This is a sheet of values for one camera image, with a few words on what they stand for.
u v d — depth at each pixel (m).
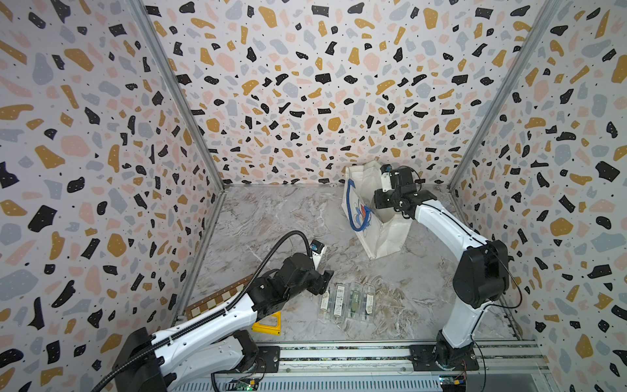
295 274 0.55
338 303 0.84
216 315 0.47
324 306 0.83
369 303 0.84
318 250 0.66
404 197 0.69
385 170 0.81
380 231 0.85
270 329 0.80
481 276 0.48
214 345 0.57
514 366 0.74
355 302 0.84
